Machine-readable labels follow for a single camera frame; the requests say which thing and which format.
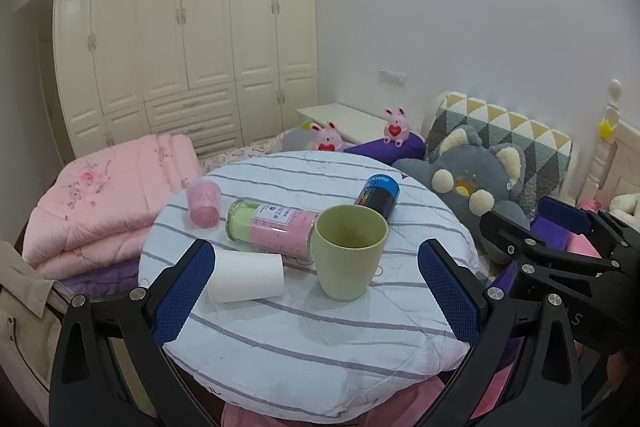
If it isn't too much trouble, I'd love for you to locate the purple pillow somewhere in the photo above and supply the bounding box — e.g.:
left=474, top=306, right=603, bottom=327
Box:
left=342, top=132, right=427, bottom=165

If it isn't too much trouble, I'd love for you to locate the pink cup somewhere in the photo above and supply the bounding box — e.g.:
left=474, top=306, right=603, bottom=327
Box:
left=186, top=180, right=222, bottom=228

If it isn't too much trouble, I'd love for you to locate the white paper cup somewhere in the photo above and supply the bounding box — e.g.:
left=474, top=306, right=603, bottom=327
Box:
left=207, top=249, right=286, bottom=304

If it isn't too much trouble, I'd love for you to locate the green cup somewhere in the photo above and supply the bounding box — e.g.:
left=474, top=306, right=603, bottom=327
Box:
left=310, top=204, right=390, bottom=303

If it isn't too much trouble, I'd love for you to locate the black and blue can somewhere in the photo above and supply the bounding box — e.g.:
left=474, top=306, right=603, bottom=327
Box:
left=355, top=173, right=402, bottom=225

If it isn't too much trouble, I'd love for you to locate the pink bunny toy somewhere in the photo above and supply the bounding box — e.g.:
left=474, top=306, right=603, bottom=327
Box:
left=382, top=107, right=412, bottom=145
left=309, top=121, right=346, bottom=152

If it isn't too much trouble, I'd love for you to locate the purple folded blanket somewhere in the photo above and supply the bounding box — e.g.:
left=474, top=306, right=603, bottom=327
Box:
left=57, top=257, right=146, bottom=303

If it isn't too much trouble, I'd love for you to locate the triangle pattern cushion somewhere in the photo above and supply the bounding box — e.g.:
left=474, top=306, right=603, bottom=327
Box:
left=424, top=92, right=572, bottom=210

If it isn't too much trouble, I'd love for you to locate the white bedside cabinet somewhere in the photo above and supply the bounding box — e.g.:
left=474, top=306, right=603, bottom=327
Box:
left=296, top=102, right=401, bottom=145

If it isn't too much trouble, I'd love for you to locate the pink floral quilt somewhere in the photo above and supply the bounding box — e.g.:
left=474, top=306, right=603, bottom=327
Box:
left=22, top=133, right=203, bottom=280

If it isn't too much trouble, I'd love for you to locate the grey plush bear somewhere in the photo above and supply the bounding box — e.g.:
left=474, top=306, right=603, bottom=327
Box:
left=392, top=124, right=531, bottom=265

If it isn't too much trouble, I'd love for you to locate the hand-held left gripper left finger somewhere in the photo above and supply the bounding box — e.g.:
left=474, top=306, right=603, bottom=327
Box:
left=48, top=238, right=217, bottom=427

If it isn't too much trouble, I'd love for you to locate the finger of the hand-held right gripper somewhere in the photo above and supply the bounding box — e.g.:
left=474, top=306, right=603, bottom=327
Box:
left=479, top=211, right=623, bottom=303
left=536, top=196, right=640, bottom=254

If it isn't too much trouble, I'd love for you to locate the striped round table cover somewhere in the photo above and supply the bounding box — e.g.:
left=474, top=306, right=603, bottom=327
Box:
left=137, top=150, right=480, bottom=420

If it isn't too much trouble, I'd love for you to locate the cream wardrobe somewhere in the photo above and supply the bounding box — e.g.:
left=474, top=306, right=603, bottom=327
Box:
left=52, top=0, right=321, bottom=160

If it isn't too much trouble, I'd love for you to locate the floral bedsheet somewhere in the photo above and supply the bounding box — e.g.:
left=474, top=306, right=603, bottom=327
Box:
left=199, top=129, right=311, bottom=174

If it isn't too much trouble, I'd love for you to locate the beige jacket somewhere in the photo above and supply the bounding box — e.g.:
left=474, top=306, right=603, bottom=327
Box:
left=0, top=239, right=71, bottom=408

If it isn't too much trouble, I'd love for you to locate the green and pink can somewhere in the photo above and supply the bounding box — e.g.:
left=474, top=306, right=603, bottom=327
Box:
left=225, top=198, right=321, bottom=260

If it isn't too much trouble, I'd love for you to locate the white plush toy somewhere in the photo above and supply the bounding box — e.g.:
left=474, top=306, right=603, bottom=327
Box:
left=609, top=193, right=640, bottom=220

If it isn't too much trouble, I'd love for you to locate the cream bed headboard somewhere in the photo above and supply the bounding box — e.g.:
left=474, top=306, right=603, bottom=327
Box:
left=585, top=78, right=640, bottom=208

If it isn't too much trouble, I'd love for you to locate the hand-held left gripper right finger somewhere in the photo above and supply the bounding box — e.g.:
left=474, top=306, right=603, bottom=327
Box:
left=417, top=237, right=584, bottom=427

